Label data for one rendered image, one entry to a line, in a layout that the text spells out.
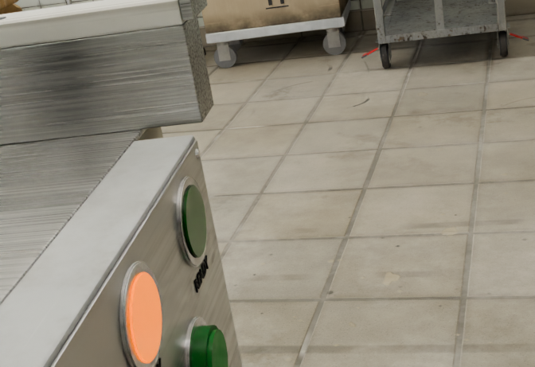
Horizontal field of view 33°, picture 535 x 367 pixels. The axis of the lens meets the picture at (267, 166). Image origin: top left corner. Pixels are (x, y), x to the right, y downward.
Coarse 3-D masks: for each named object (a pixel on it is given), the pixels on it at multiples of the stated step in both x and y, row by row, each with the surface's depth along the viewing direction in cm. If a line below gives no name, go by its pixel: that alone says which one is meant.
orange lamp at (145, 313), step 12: (144, 276) 32; (132, 288) 31; (144, 288) 32; (156, 288) 33; (132, 300) 31; (144, 300) 32; (156, 300) 33; (132, 312) 31; (144, 312) 32; (156, 312) 33; (132, 324) 30; (144, 324) 32; (156, 324) 33; (132, 336) 30; (144, 336) 32; (156, 336) 33; (144, 348) 31; (156, 348) 33; (144, 360) 31
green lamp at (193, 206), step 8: (192, 192) 39; (192, 200) 39; (200, 200) 40; (184, 208) 38; (192, 208) 39; (200, 208) 40; (184, 216) 38; (192, 216) 39; (200, 216) 40; (192, 224) 39; (200, 224) 40; (192, 232) 38; (200, 232) 40; (192, 240) 38; (200, 240) 40; (192, 248) 38; (200, 248) 39; (200, 256) 40
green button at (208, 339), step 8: (200, 328) 38; (208, 328) 38; (216, 328) 39; (200, 336) 38; (208, 336) 38; (216, 336) 38; (200, 344) 37; (208, 344) 37; (216, 344) 38; (224, 344) 39; (192, 352) 37; (200, 352) 37; (208, 352) 37; (216, 352) 38; (224, 352) 39; (192, 360) 37; (200, 360) 37; (208, 360) 37; (216, 360) 38; (224, 360) 39
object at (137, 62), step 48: (144, 0) 42; (192, 0) 41; (0, 48) 43; (48, 48) 43; (96, 48) 42; (144, 48) 42; (192, 48) 43; (0, 96) 44; (48, 96) 44; (96, 96) 43; (144, 96) 43; (192, 96) 43; (0, 144) 45
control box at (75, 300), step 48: (144, 144) 42; (192, 144) 41; (96, 192) 37; (144, 192) 36; (96, 240) 32; (144, 240) 33; (48, 288) 29; (96, 288) 29; (192, 288) 39; (0, 336) 27; (48, 336) 26; (96, 336) 28; (192, 336) 37
